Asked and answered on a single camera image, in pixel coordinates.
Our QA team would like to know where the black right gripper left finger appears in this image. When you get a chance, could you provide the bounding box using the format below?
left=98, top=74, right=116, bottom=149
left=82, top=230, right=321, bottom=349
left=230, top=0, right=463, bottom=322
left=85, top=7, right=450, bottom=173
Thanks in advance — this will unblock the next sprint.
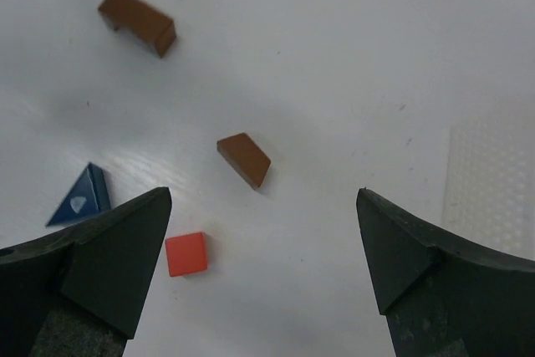
left=1, top=187, right=172, bottom=356

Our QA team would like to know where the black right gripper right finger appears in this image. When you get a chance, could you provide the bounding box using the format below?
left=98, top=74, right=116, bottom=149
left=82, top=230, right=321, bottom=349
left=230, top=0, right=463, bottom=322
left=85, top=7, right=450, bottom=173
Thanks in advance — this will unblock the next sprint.
left=356, top=188, right=534, bottom=356

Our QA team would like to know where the white perforated plastic basket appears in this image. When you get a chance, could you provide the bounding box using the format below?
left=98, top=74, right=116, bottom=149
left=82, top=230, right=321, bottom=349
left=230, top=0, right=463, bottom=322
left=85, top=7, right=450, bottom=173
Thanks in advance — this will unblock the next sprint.
left=441, top=119, right=534, bottom=259

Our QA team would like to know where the brown wedge wood block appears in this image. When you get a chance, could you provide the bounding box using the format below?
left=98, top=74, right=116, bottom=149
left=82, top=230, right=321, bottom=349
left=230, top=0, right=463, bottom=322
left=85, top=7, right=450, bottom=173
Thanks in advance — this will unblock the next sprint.
left=217, top=132, right=271, bottom=190

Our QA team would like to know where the brown arch wood block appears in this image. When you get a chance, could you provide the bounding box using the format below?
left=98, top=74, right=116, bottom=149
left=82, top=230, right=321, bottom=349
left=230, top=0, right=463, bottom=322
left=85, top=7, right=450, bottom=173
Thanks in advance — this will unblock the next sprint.
left=98, top=0, right=177, bottom=59

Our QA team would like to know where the blue triangle wood block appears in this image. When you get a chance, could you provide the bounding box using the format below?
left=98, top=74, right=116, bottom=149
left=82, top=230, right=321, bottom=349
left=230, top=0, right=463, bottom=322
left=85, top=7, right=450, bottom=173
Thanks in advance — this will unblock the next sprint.
left=46, top=162, right=111, bottom=227

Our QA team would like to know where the red cube wood block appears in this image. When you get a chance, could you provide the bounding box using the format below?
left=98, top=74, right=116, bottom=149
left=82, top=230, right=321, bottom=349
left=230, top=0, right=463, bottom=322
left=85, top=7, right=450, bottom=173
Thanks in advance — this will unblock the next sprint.
left=165, top=232, right=208, bottom=277

